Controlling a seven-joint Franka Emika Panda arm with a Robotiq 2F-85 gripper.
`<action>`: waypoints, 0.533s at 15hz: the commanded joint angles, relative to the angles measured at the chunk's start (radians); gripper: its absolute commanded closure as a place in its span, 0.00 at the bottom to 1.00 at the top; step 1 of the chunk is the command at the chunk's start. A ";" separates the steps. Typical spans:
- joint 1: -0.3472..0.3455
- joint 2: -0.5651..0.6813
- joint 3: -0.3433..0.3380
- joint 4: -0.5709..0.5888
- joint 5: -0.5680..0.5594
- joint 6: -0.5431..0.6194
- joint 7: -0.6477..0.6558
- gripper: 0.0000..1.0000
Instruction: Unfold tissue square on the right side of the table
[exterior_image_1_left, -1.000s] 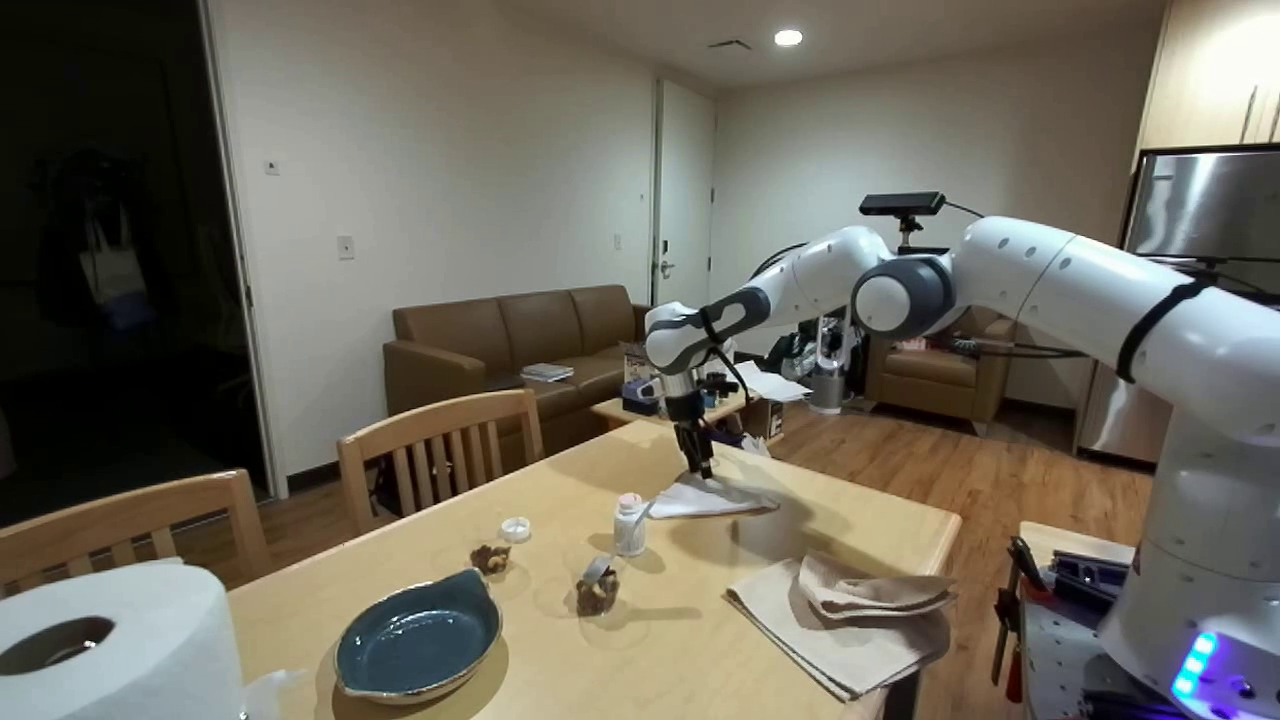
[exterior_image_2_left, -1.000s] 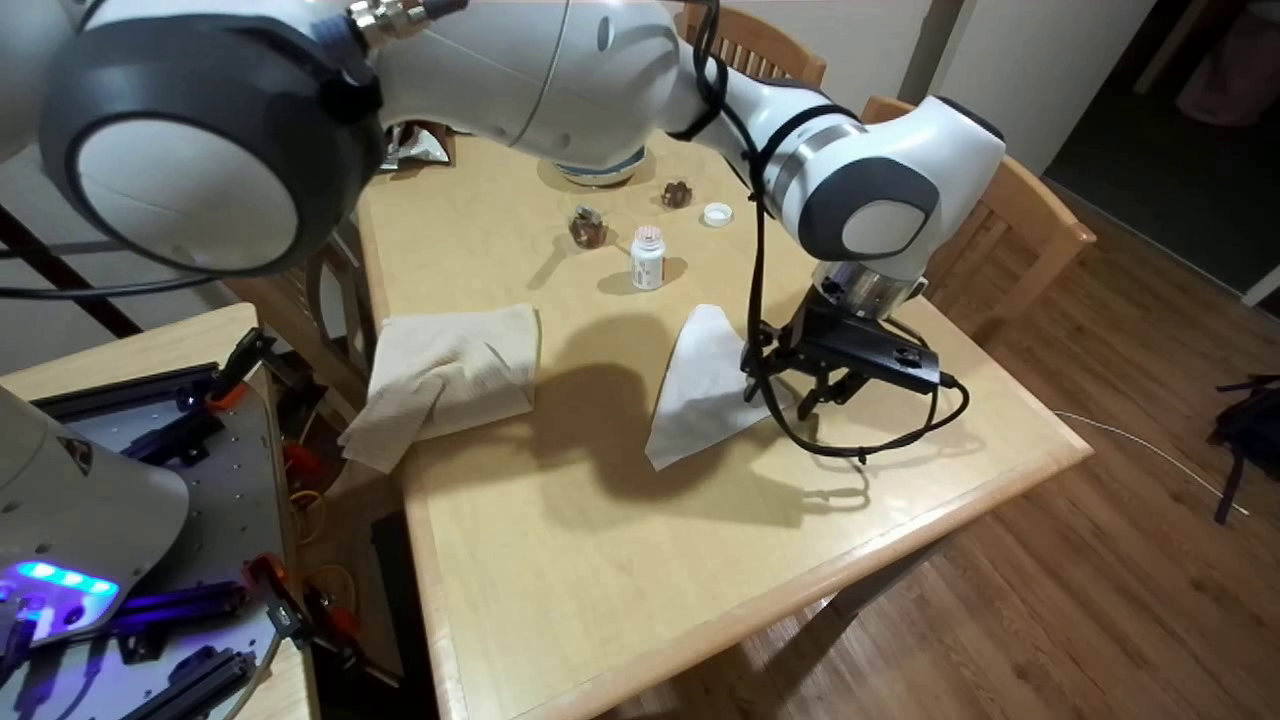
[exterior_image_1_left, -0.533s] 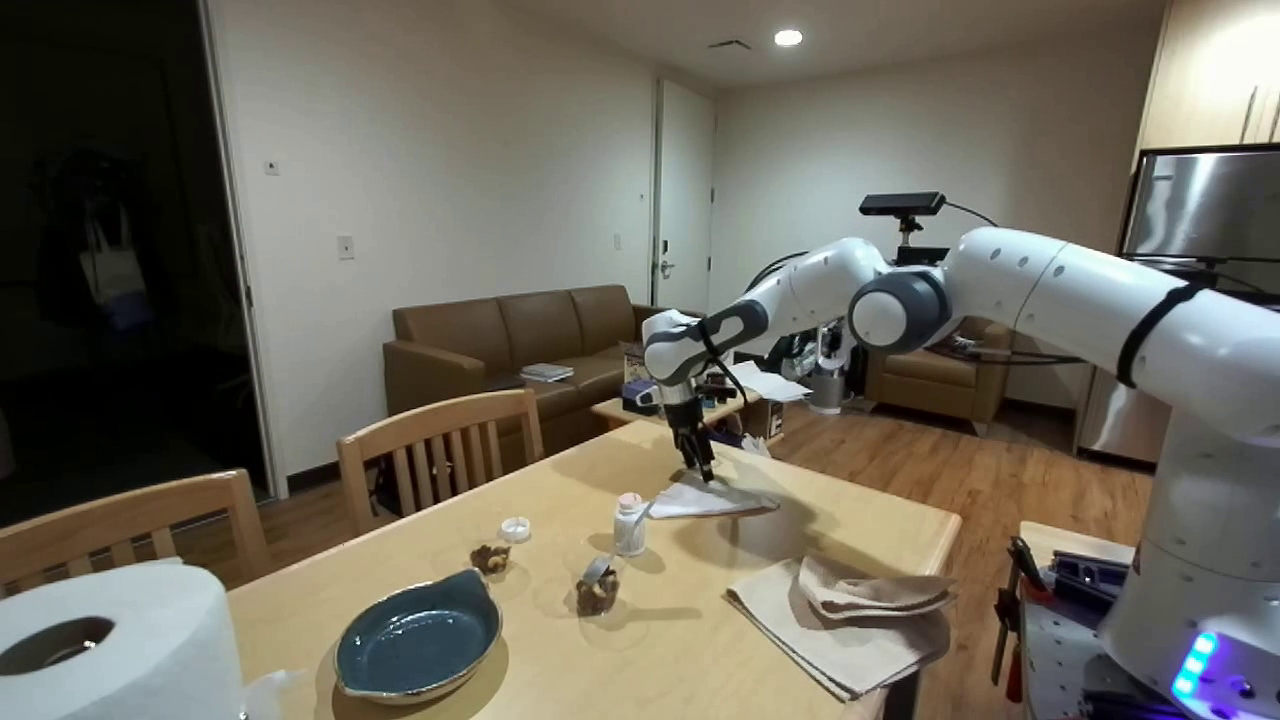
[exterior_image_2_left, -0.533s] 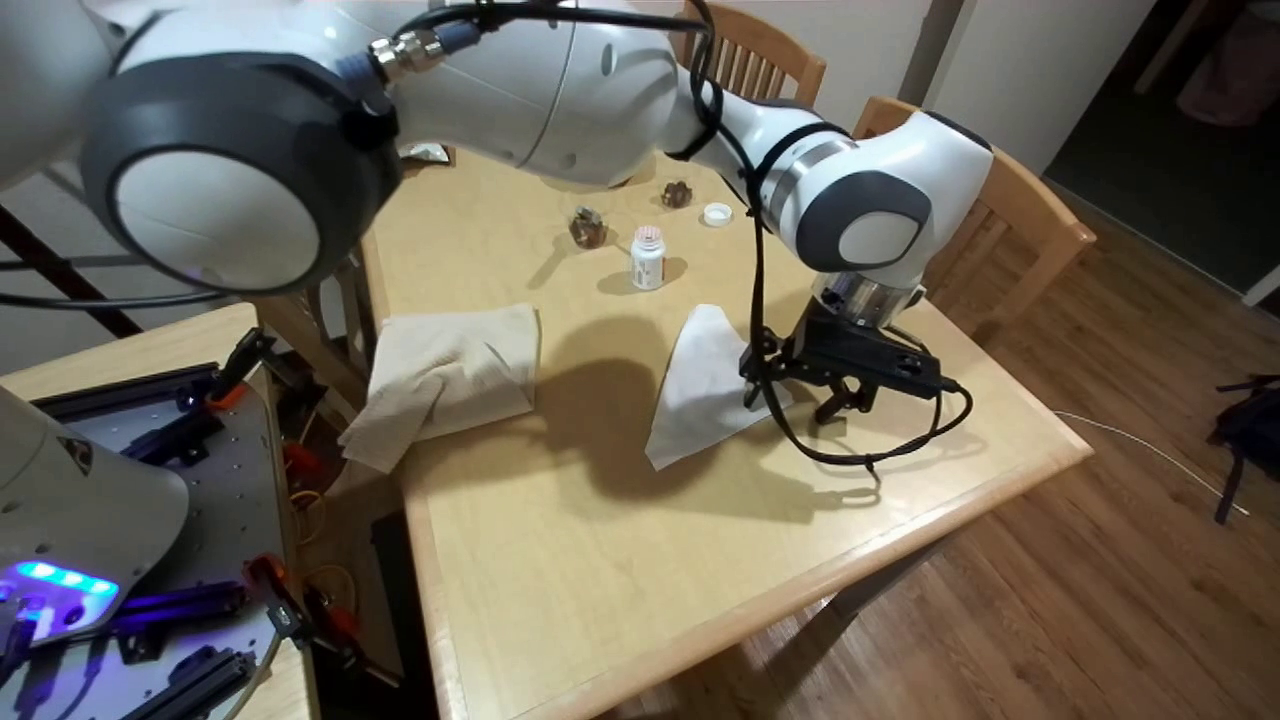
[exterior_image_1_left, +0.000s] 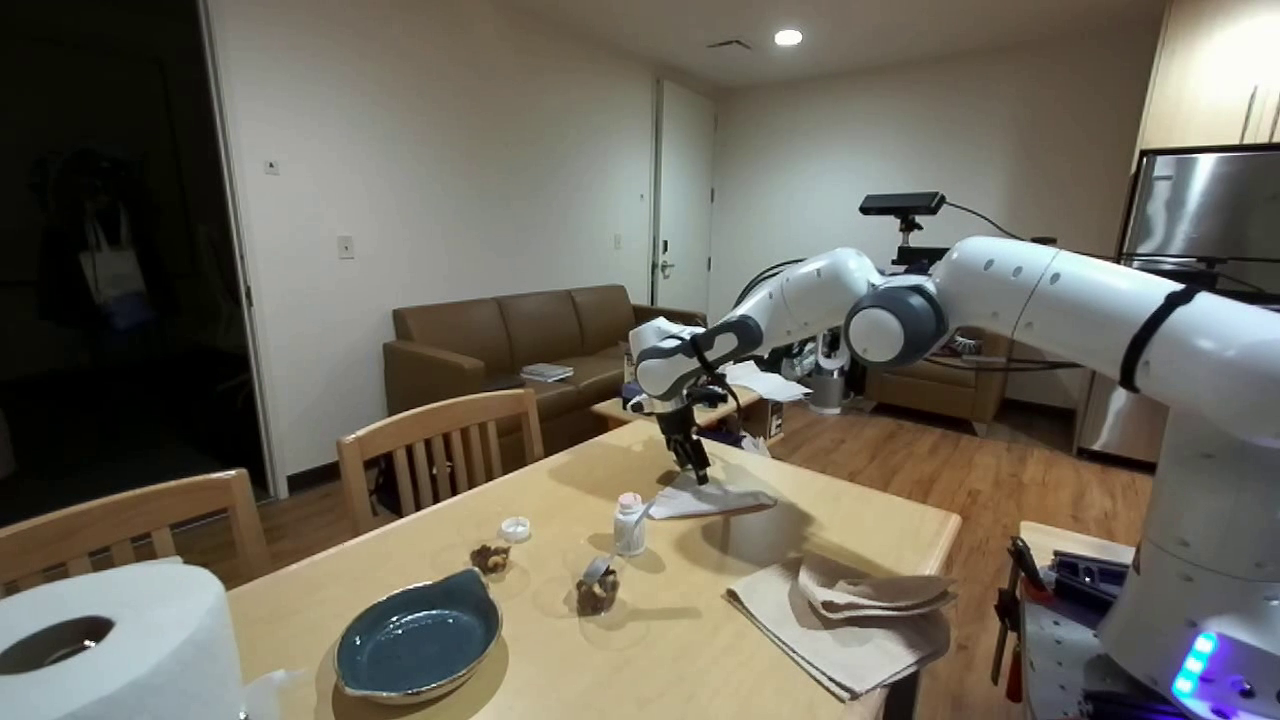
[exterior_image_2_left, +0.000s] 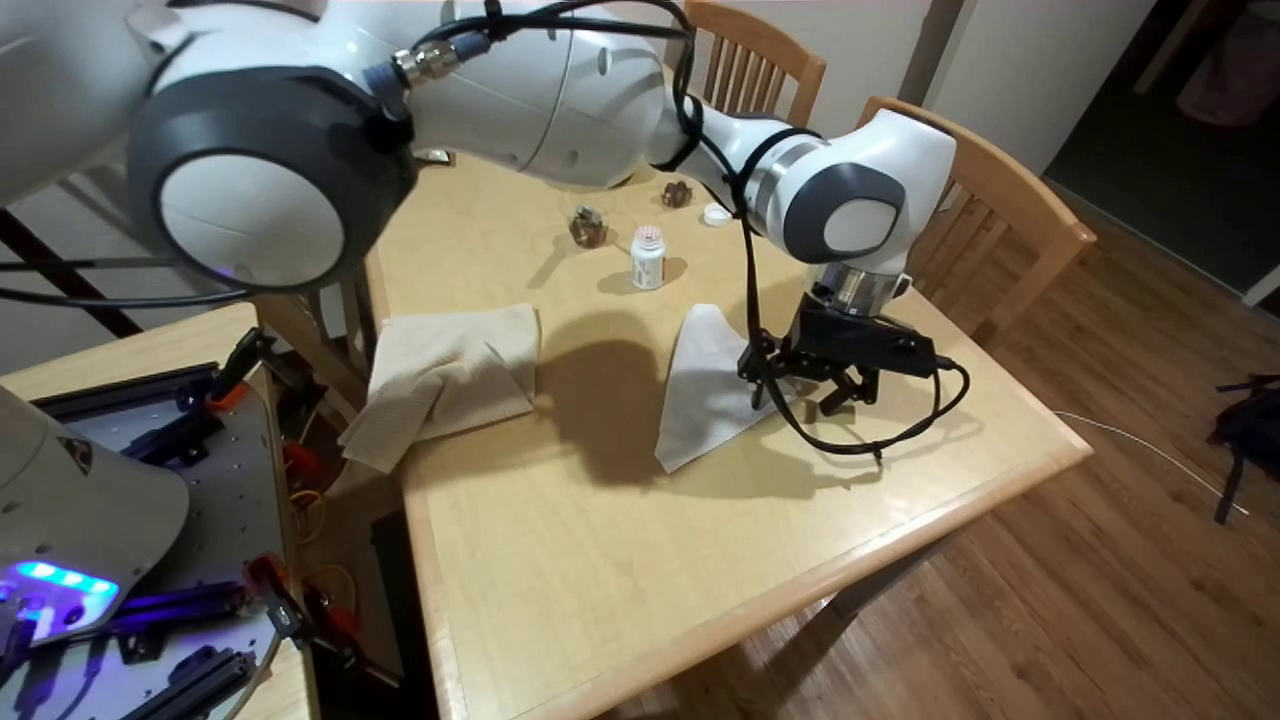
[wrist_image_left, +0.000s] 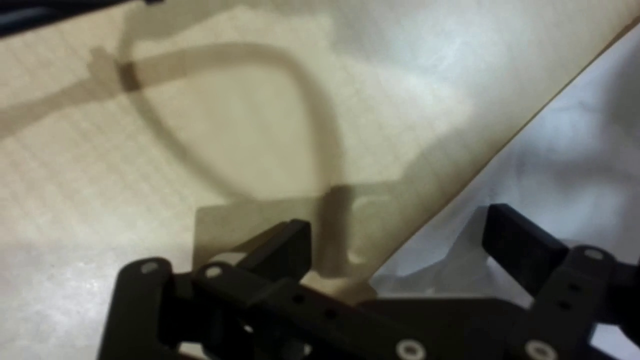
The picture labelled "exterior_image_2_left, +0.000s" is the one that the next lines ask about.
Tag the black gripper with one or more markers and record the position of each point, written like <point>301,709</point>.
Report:
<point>825,346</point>

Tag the white tissue square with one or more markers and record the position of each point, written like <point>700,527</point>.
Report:
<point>705,401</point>

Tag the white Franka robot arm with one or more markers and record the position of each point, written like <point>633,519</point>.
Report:
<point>572,95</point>

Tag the small white bottle cap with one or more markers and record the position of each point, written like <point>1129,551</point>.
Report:
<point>716,213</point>

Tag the small clear plastic bottle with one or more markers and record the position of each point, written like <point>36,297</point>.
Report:
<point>645,256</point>

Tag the brown crumpled wrapper, smaller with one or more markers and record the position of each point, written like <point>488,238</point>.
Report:
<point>678,192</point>

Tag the wooden slatted dining chair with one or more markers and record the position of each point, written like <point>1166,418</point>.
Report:
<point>763,55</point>
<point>1001,226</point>

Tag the brown crumpled wrapper, larger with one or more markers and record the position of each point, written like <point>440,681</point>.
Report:
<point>591,231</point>

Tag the beige folded cloth towel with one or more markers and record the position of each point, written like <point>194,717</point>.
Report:
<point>455,367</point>

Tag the white perforated board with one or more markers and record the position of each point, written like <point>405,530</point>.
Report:
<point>233,506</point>

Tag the dark blue tool block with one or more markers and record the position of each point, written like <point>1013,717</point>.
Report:
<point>175,435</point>

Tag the purple lit tool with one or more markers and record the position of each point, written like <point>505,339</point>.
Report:
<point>181,614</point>

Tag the wooden side table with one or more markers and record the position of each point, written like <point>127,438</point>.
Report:
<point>133,346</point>

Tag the black stand leg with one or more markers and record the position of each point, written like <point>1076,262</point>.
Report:
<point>65,275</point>

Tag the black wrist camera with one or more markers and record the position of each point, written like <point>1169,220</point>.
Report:
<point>897,351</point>

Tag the black metal bracket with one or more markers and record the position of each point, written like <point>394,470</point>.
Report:
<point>194,681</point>

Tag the black metal rail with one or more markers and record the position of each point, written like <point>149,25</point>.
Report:
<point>122,392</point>

